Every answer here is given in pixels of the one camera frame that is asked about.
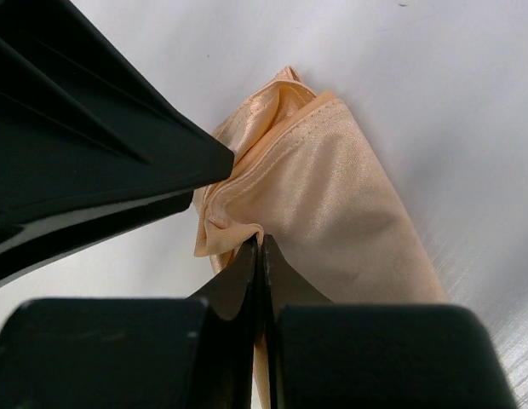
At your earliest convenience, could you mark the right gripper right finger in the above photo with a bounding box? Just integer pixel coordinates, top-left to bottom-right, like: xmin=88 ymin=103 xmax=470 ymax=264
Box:
xmin=261 ymin=236 xmax=516 ymax=408

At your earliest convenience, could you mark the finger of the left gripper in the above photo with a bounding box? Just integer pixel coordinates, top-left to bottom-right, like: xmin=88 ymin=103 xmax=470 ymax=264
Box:
xmin=0 ymin=1 xmax=233 ymax=285

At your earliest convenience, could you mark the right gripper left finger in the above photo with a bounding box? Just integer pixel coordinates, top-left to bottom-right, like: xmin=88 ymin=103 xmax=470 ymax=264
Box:
xmin=0 ymin=239 xmax=259 ymax=408

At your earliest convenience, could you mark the peach satin cloth napkin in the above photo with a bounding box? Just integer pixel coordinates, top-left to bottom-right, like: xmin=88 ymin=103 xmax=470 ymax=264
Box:
xmin=193 ymin=66 xmax=447 ymax=303

